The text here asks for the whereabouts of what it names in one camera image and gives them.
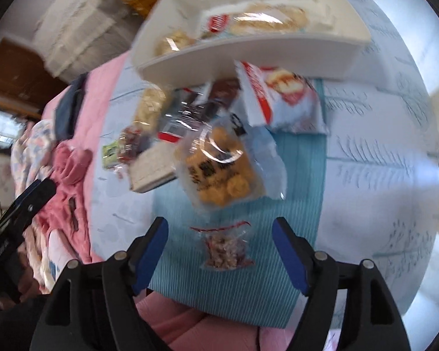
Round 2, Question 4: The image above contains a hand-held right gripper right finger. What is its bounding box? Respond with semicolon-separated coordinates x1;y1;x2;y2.
272;217;412;351

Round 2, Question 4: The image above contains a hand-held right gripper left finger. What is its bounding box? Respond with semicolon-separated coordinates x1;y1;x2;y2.
29;217;169;351

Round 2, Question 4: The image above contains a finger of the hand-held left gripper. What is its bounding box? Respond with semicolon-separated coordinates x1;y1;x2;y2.
0;177;58;235

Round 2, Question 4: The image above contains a small clear nut packet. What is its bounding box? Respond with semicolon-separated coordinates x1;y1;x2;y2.
189;221;254;272

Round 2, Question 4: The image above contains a white biscuit packet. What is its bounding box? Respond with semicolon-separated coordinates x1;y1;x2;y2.
128;142;179;194

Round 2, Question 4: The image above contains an orange puff snack packet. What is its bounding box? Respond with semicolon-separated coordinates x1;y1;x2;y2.
174;115;287;210

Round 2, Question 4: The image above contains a dark snack packet red edge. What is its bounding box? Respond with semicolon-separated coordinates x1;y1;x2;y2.
157;88;215;144

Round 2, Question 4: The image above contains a clear beige cracker packet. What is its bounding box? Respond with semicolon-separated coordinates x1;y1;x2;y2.
133;87;169;133

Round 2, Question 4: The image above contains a red white chips bag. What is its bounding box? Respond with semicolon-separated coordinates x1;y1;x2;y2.
235;60;329;135

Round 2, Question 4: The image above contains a brown chocolate packet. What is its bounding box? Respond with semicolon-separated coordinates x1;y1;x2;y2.
208;77;242;111

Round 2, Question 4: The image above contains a white plastic storage box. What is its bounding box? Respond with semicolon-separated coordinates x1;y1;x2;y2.
130;0;373;81

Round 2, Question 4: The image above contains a person's left hand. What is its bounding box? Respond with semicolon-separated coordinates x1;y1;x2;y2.
16;261;50;302

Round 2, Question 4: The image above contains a floral cloth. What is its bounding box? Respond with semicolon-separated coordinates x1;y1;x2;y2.
10;120;56;205

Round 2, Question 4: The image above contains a crumpled pink garment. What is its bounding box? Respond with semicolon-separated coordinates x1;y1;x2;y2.
54;142;93;188

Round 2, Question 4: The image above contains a teal striped mat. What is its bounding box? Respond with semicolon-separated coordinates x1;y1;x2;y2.
148;131;329;328

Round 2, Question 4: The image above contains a blue grey cloth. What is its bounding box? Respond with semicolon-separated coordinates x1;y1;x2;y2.
54;73;89;142

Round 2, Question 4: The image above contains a green dark red snack packet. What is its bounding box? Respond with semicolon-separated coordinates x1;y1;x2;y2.
102;126;151;171

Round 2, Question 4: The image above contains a brown wooden furniture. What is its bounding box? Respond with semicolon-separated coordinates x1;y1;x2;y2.
0;39;71;119

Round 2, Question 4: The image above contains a pink blanket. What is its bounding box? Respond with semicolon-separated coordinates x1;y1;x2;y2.
18;51;337;351

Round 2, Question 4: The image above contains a white lace cover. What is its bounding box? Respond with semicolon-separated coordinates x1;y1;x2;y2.
32;0;134;83

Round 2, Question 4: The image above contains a small beige cracker packet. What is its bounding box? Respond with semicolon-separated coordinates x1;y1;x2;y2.
155;30;197;56

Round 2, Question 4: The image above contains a red label rice cracker packet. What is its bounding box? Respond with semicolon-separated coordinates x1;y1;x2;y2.
196;3;310;40

